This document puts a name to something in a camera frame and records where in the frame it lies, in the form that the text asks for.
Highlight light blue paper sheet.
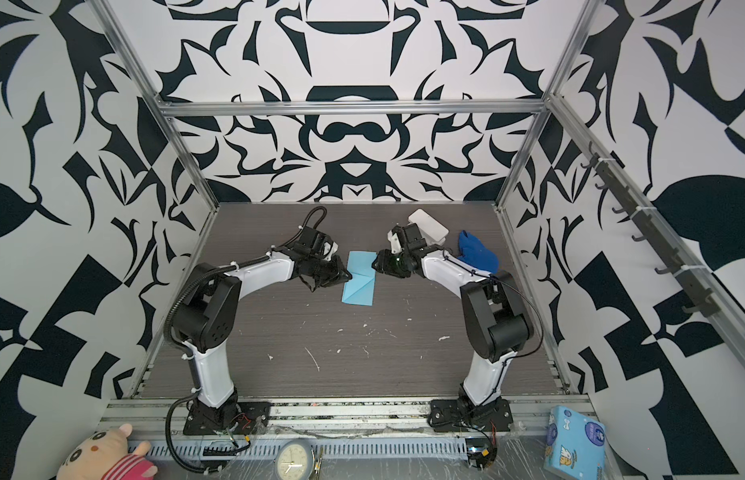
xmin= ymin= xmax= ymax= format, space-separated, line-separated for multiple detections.
xmin=342 ymin=251 xmax=378 ymax=306

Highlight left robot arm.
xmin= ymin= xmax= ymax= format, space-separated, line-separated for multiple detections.
xmin=164 ymin=227 xmax=352 ymax=413

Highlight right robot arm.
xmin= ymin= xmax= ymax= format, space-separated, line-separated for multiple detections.
xmin=372 ymin=223 xmax=535 ymax=416

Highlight white rectangular box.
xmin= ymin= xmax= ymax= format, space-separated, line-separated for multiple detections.
xmin=409 ymin=209 xmax=449 ymax=246

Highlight blue cloth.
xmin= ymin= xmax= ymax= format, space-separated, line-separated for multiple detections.
xmin=458 ymin=230 xmax=500 ymax=274

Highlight round analog clock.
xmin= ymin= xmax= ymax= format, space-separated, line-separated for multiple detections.
xmin=274 ymin=439 xmax=316 ymax=480

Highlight small black electronics module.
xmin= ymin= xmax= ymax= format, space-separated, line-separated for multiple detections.
xmin=466 ymin=438 xmax=498 ymax=470

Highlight blue tissue pack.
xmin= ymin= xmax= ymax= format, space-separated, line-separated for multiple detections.
xmin=544 ymin=405 xmax=607 ymax=480

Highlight pink plush toy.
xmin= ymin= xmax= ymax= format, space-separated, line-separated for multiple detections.
xmin=56 ymin=423 xmax=158 ymax=480

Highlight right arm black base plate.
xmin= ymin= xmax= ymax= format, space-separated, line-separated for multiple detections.
xmin=427 ymin=398 xmax=514 ymax=433

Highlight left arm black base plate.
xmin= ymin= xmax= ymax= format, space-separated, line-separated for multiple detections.
xmin=182 ymin=400 xmax=272 ymax=436

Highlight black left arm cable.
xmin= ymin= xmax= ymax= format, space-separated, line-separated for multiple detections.
xmin=163 ymin=392 xmax=242 ymax=475

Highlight white slotted cable duct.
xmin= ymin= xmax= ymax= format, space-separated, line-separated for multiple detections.
xmin=127 ymin=436 xmax=470 ymax=462

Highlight black wall hook rack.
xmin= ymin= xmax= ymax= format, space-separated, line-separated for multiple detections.
xmin=582 ymin=141 xmax=722 ymax=318

